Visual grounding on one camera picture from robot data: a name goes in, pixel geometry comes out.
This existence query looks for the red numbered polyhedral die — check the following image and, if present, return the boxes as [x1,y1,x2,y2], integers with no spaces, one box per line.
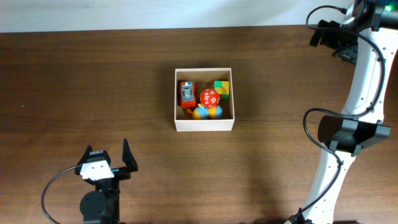
[200,88,220,108]

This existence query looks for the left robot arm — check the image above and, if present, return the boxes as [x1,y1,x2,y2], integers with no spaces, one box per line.
[75,139,138,224]

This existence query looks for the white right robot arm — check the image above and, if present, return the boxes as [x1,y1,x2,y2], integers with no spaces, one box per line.
[287,0,397,223]

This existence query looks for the multicolour puzzle cube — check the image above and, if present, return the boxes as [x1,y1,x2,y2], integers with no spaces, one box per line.
[214,80,229,101]

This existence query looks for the red toy fire truck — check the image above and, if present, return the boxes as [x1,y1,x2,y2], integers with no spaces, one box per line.
[178,81,197,108]

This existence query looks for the white cardboard box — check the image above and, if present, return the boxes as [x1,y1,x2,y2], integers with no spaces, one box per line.
[174,68,235,132]

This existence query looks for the orange blue toy duck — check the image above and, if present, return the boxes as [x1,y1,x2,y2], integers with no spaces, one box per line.
[187,105,223,120]

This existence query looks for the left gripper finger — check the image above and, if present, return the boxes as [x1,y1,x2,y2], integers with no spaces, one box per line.
[75,145,93,174]
[122,139,138,172]

